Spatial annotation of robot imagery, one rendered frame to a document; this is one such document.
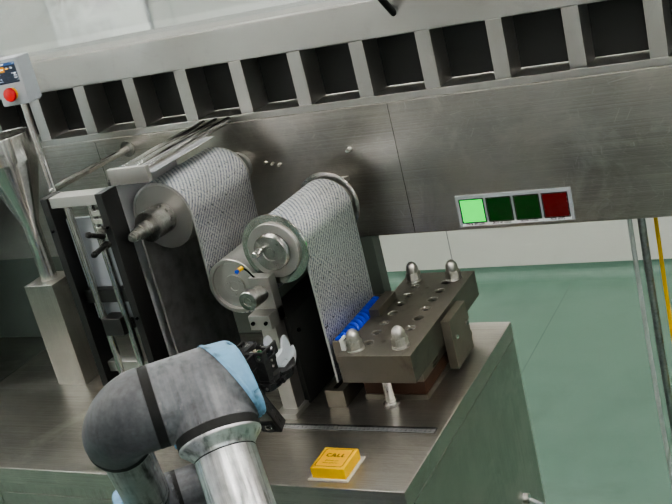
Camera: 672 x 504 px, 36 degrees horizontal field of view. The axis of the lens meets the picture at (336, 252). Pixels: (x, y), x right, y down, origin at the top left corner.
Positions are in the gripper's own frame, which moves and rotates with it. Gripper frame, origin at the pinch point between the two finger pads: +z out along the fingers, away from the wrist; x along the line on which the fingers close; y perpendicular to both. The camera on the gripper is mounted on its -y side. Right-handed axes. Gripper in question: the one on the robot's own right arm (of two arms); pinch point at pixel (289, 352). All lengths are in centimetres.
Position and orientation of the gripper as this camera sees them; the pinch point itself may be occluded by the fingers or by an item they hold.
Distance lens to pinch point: 201.0
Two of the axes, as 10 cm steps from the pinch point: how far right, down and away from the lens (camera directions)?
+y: -2.3, -9.2, -3.3
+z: 4.1, -3.9, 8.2
